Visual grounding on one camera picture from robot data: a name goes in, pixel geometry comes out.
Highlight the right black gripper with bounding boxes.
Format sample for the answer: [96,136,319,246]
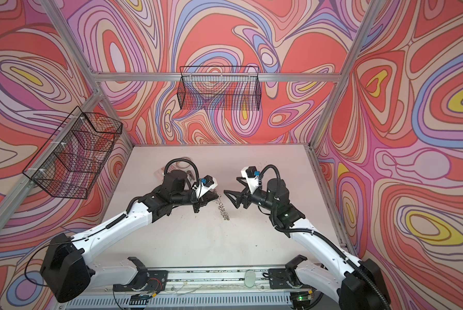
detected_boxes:
[225,176,279,213]

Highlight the metal disc key ring holder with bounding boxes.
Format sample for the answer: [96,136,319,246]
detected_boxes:
[217,198,230,221]

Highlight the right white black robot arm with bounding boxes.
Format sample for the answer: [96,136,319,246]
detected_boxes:
[224,164,391,309]

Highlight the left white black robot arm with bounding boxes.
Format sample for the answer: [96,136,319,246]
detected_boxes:
[40,158,218,303]

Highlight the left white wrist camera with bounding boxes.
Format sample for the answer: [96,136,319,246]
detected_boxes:
[191,175,218,202]

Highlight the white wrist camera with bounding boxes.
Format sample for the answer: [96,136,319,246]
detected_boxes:
[191,175,218,202]
[241,166,260,194]

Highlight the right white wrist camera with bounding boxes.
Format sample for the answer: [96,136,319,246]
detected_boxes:
[241,166,260,194]

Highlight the white oval puck on rail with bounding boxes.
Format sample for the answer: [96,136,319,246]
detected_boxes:
[244,270,256,288]

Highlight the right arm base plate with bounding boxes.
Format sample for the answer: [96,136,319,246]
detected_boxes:
[267,268,311,289]

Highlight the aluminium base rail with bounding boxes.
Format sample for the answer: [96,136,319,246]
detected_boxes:
[53,266,338,309]

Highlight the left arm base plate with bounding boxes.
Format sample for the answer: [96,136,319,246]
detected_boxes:
[113,269,169,293]

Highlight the black wire basket back wall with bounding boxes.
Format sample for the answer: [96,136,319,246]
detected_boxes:
[177,65,262,111]

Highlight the black wire basket wall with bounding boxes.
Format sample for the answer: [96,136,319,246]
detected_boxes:
[177,65,262,111]
[22,107,123,200]

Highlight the black wire basket left wall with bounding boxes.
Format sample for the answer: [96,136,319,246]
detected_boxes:
[22,107,123,200]

